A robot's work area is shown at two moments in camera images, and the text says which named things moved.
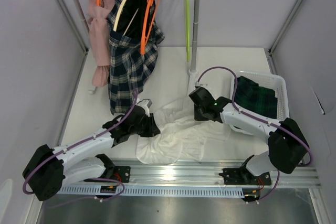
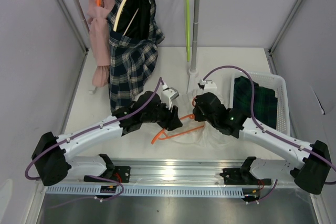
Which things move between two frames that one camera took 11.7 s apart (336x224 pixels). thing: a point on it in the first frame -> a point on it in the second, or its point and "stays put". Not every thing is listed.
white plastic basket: x=270 y=81 stays put
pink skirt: x=100 y=32 stays put
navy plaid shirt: x=135 y=33 stays put
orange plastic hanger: x=148 y=14 -> x=163 y=135
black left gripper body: x=145 y=128 -> x=161 y=115
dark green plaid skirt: x=249 y=95 stays put
